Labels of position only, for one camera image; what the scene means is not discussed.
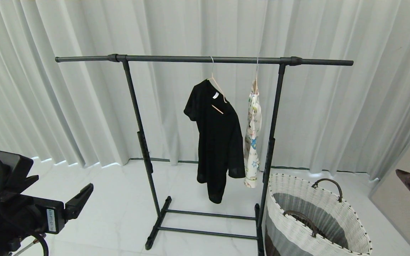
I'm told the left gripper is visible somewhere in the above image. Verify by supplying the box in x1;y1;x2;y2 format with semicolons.
0;183;94;235

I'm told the black cable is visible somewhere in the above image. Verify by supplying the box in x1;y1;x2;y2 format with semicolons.
0;149;49;256

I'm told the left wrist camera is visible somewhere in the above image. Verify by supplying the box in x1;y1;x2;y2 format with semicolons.
0;149;39;194

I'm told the cream printed garment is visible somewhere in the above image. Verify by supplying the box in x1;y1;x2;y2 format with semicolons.
243;79;263;188

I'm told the black clothes rack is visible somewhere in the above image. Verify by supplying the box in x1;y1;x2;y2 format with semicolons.
55;54;354;256

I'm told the white laundry basket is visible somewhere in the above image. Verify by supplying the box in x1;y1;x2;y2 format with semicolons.
265;173;373;256

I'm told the black T-shirt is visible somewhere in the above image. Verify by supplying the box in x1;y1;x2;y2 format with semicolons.
184;79;246;204

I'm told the white curtain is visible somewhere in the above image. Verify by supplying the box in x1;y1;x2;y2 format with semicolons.
0;0;410;180

